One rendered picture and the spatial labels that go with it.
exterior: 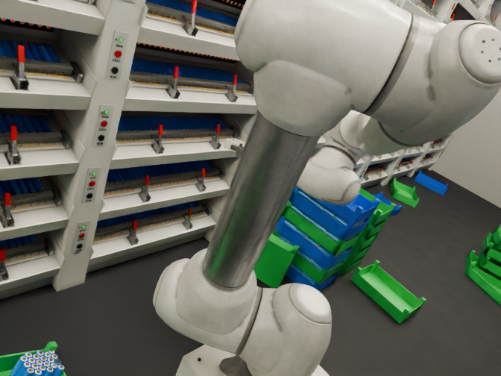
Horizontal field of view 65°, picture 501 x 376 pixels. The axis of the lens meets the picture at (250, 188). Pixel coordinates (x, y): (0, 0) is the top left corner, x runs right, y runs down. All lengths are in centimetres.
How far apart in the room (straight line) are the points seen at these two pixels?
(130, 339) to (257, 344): 60
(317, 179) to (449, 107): 57
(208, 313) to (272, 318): 14
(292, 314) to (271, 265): 87
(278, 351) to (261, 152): 46
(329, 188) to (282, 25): 60
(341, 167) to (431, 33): 57
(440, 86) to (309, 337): 55
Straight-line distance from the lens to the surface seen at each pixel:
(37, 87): 106
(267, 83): 51
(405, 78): 49
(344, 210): 162
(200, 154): 145
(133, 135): 131
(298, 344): 86
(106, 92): 111
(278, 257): 167
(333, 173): 101
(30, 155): 115
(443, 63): 49
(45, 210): 128
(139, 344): 137
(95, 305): 145
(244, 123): 162
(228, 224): 67
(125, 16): 107
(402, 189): 374
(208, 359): 103
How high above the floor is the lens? 105
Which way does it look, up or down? 25 degrees down
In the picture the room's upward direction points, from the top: 22 degrees clockwise
